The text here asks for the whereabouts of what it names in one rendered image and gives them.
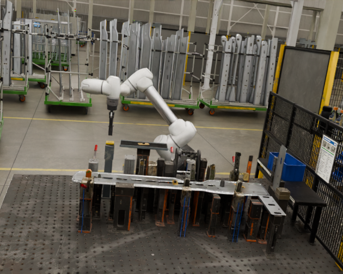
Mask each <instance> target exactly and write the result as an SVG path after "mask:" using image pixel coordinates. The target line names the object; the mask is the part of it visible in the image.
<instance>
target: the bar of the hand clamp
mask: <svg viewBox="0 0 343 274"><path fill-rule="evenodd" d="M240 156H241V152H235V161H234V175H235V169H237V175H238V171H239V165H240Z"/></svg>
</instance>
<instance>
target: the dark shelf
mask: <svg viewBox="0 0 343 274"><path fill-rule="evenodd" d="M268 160H269V159H267V158H257V161H258V163H259V164H260V165H261V166H262V167H263V168H264V169H265V170H266V172H267V173H268V174H269V175H270V176H271V170H270V169H269V168H268V167H267V165H268ZM284 182H285V185H284V188H287V189H288V190H289V191H290V200H291V201H292V202H293V203H294V204H295V205H299V206H316V207H326V206H327V203H326V202H325V201H324V200H323V199H322V198H321V197H320V196H319V195H318V194H317V193H316V192H315V191H314V190H312V189H311V188H310V187H309V186H308V185H307V184H306V183H305V182H304V181H302V182H299V181H284Z"/></svg>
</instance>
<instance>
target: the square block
mask: <svg viewBox="0 0 343 274"><path fill-rule="evenodd" d="M289 199H290V191H289V190H288V189H287V188H276V191H275V199H274V200H275V201H276V202H277V203H278V205H279V206H280V207H281V209H282V210H283V211H284V213H285V214H286V210H287V204H288V201H289ZM284 220H285V215H282V219H281V224H280V226H279V230H278V235H277V239H281V236H280V235H281V234H282V230H283V224H284ZM270 226H271V221H270V224H269V229H268V232H267V233H268V235H269V232H270Z"/></svg>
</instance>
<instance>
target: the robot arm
mask: <svg viewBox="0 0 343 274"><path fill-rule="evenodd" d="M152 79H153V74H152V73H151V72H150V71H149V70H148V69H147V68H143V69H140V70H138V71H137V72H135V73H134V74H133V75H131V76H130V78H128V79H127V80H126V81H125V82H124V83H123V84H122V85H120V79H119V77H116V76H109V77H108V79H107V81H102V80H98V79H85V80H83V81H82V82H81V89H82V91H84V92H86V93H88V94H94V95H106V96H107V109H108V110H110V112H109V130H108V135H111V136H112V134H113V127H114V126H113V119H114V113H115V112H114V111H115V110H117V105H118V104H119V95H122V96H129V95H130V94H133V93H134V92H136V91H137V90H139V91H141V92H143V93H144V94H145V95H146V97H147V98H148V99H149V101H150V102H151V103H152V104H153V106H154V107H155V108H156V110H157V111H158V112H159V113H160V115H161V116H162V117H163V119H164V120H165V121H166V123H167V124H168V125H169V131H170V134H169V135H159V136H158V137H157V138H156V139H155V140H154V142H159V143H167V145H168V151H163V150H156V152H157V153H158V154H159V156H160V157H161V158H164V159H165V161H171V150H170V148H171V147H173V159H175V151H176V148H178V149H180V148H181V147H183V146H184V145H186V144H187V143H188V142H190V141H191V139H192V138H193V137H194V136H195V134H196V131H197V130H196V128H195V127H194V125H193V123H191V122H189V121H186V122H185V121H184V120H182V119H178V118H177V117H176V116H175V114H174V113H173V112H172V110H171V109H170V108H169V107H168V105H167V104H166V102H165V101H164V100H163V98H162V97H161V96H160V95H159V93H158V92H157V91H156V89H155V88H154V87H153V83H152ZM181 150H182V149H180V150H179V154H180V151H181ZM173 163H174V160H173Z"/></svg>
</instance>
